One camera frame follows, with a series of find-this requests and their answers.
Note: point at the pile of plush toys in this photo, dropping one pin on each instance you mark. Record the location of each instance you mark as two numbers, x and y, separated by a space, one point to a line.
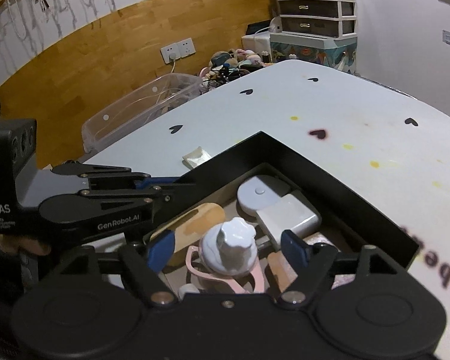
227 66

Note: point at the person's left hand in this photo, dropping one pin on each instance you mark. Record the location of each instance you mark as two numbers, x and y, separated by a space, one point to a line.
12 245

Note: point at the clear plastic storage bin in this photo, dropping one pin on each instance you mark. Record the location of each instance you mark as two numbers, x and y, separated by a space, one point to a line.
140 107

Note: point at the white usb wall charger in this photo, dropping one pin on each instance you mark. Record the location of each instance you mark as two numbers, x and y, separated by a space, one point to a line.
291 212

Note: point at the patterned teal storage chest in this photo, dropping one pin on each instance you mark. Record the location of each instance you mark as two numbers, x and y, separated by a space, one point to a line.
334 53

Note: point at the white three-drawer cabinet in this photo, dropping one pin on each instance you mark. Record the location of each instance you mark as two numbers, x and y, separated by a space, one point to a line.
335 19

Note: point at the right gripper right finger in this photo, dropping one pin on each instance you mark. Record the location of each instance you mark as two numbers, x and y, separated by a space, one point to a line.
313 265

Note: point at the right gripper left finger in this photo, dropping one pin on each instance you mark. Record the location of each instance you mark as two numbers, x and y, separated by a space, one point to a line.
141 266

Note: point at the oval wooden block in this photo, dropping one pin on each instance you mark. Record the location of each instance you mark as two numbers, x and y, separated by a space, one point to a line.
190 227

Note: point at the white wall power sockets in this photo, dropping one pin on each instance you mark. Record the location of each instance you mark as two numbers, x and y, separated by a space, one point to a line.
178 50

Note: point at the black storage box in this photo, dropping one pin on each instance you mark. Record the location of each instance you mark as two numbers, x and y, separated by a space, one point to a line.
236 206

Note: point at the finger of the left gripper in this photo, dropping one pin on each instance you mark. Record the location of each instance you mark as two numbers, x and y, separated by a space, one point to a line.
167 198
111 177

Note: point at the white knob suction hook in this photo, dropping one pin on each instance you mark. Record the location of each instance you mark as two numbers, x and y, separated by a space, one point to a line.
229 248

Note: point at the pink eyelash curler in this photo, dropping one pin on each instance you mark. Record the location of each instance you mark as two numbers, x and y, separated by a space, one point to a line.
259 285

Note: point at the white round tape measure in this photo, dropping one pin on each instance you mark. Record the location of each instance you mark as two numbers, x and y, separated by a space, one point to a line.
259 192

